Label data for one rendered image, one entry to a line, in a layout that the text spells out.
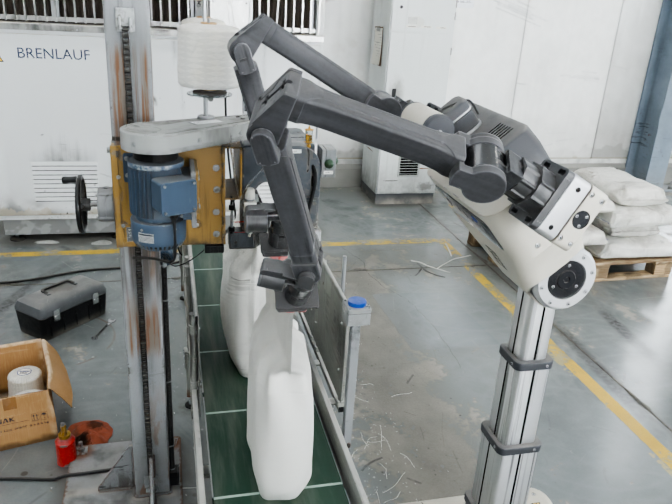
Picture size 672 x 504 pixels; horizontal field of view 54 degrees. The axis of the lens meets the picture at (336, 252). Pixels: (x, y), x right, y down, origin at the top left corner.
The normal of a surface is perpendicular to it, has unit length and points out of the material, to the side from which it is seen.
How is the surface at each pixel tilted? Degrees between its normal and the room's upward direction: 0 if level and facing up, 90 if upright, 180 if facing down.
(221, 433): 0
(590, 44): 90
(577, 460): 0
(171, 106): 90
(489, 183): 118
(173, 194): 90
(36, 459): 0
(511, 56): 90
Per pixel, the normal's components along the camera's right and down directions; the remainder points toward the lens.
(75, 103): 0.23, 0.37
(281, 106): -0.10, 0.76
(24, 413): 0.48, 0.35
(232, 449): 0.06, -0.93
